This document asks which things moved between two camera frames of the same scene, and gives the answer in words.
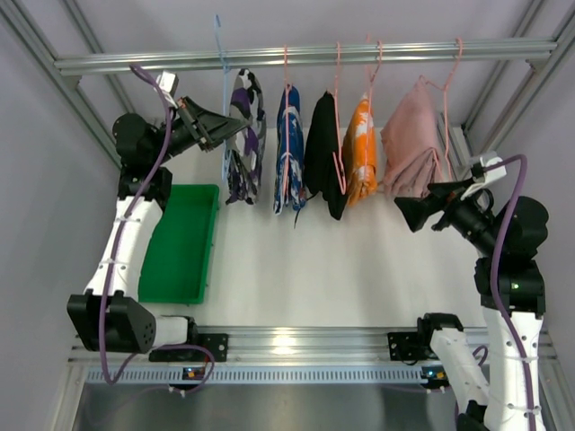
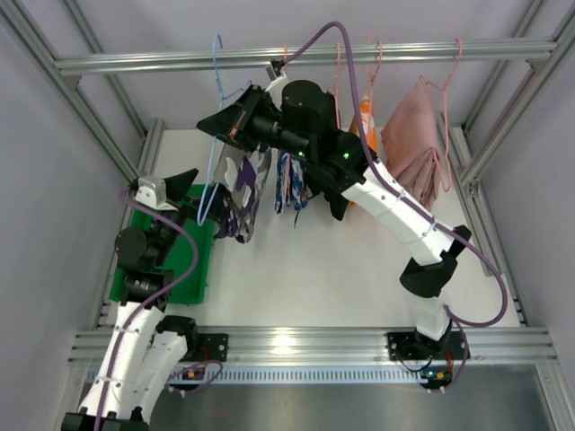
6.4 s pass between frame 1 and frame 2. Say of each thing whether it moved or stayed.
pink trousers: stayed
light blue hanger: moved
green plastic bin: stayed
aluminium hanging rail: stayed
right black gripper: moved
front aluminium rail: stayed
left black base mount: stayed
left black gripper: moved
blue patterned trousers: stayed
